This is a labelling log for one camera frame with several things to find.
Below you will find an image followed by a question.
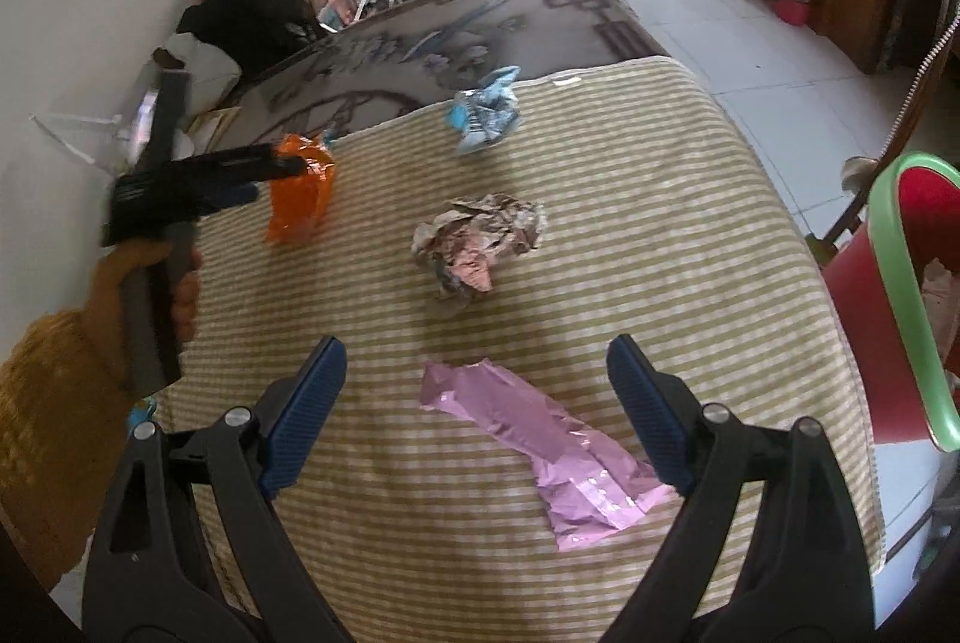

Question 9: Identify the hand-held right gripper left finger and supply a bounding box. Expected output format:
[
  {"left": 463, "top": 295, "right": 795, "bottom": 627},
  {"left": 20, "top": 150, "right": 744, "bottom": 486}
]
[{"left": 81, "top": 335, "right": 353, "bottom": 643}]

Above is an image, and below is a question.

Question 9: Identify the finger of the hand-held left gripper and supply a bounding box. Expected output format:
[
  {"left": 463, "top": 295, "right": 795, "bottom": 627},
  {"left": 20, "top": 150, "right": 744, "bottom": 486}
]
[
  {"left": 180, "top": 144, "right": 310, "bottom": 183},
  {"left": 196, "top": 179, "right": 262, "bottom": 217}
]

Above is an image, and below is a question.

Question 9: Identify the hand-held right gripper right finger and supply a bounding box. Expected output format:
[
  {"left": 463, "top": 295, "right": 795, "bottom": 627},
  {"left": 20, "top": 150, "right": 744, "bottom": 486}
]
[{"left": 606, "top": 334, "right": 886, "bottom": 643}]

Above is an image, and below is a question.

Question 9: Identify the orange plastic wrapper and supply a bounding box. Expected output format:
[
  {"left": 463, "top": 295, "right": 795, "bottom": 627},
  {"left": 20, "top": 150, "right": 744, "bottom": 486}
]
[{"left": 266, "top": 133, "right": 337, "bottom": 247}]

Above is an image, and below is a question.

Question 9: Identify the pink foil wrapper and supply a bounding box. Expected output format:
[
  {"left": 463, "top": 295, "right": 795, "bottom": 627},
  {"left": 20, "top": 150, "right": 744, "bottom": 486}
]
[{"left": 418, "top": 358, "right": 680, "bottom": 552}]

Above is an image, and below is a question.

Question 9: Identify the red bin with green rim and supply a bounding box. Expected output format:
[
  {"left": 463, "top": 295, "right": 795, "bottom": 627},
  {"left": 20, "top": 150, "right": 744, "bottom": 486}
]
[{"left": 821, "top": 152, "right": 960, "bottom": 453}]

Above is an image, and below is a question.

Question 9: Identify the person's left hand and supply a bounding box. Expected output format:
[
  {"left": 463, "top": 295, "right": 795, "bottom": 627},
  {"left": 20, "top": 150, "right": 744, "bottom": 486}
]
[{"left": 82, "top": 238, "right": 203, "bottom": 385}]

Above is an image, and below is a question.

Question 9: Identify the clear plastic bag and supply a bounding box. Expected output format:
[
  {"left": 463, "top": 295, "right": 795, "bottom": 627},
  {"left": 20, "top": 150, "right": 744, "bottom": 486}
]
[{"left": 30, "top": 88, "right": 162, "bottom": 172}]

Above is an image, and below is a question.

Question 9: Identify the white plastic bag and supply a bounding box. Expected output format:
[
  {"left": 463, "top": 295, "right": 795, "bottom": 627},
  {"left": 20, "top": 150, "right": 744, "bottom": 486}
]
[{"left": 154, "top": 32, "right": 245, "bottom": 104}]

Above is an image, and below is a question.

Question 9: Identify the large black bag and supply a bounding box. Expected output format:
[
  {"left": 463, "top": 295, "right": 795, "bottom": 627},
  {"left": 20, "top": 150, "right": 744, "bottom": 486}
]
[{"left": 176, "top": 0, "right": 316, "bottom": 74}]

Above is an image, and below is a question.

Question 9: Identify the beige striped cloth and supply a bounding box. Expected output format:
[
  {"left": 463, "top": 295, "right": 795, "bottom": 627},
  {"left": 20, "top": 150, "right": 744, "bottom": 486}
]
[{"left": 154, "top": 56, "right": 886, "bottom": 643}]

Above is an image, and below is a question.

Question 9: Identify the crumpled printed paper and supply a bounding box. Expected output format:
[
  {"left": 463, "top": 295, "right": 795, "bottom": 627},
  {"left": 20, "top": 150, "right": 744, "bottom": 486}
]
[{"left": 410, "top": 193, "right": 547, "bottom": 303}]

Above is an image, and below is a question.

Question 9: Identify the blue crumpled wrapper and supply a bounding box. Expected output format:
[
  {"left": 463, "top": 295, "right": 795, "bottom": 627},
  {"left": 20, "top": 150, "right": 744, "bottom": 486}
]
[{"left": 448, "top": 64, "right": 522, "bottom": 157}]

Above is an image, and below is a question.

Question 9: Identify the grey patterned tablecloth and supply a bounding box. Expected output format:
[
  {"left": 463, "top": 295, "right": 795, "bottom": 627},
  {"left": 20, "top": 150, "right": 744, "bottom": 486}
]
[{"left": 225, "top": 0, "right": 672, "bottom": 153}]

